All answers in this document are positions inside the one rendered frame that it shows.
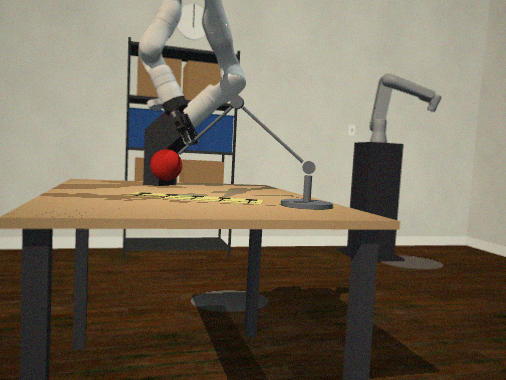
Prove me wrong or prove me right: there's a black shelf unit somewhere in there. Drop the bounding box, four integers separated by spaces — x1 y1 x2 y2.
123 37 241 260

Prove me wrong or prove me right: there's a pale wooden table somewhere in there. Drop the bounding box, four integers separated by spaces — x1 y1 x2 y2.
0 178 401 380

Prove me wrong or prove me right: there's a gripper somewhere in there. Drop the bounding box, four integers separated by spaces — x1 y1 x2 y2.
161 95 198 147

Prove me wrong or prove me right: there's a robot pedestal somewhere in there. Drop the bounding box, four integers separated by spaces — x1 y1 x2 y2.
143 109 200 187

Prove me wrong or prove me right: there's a grey round floor disc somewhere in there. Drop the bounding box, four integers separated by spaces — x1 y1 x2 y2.
381 254 445 271
190 290 270 313

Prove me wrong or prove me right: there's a white wall clock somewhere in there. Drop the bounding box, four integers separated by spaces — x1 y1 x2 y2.
175 1 208 41

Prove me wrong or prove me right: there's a blue box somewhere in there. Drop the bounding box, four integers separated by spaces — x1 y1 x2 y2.
128 107 235 155

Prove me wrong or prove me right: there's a large cardboard box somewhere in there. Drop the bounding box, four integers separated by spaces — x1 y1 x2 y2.
136 54 184 100
182 59 223 102

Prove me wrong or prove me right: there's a pale yellow strip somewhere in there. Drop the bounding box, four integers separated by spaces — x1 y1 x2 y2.
128 191 265 206

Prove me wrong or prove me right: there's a black stand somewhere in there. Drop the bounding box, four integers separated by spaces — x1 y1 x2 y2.
338 141 405 263

